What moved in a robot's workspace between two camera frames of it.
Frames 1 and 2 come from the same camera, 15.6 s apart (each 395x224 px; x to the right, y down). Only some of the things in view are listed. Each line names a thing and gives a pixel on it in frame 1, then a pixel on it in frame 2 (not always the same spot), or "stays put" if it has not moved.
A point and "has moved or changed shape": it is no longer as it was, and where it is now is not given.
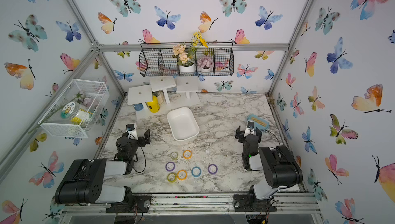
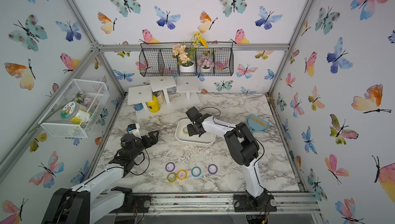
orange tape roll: (180, 179) stays put
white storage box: (183, 123) has moved or changed shape
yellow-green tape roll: (172, 177) stays put
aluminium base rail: (298, 204) stays put
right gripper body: (240, 134) -> (191, 128)
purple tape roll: (212, 169) stays put
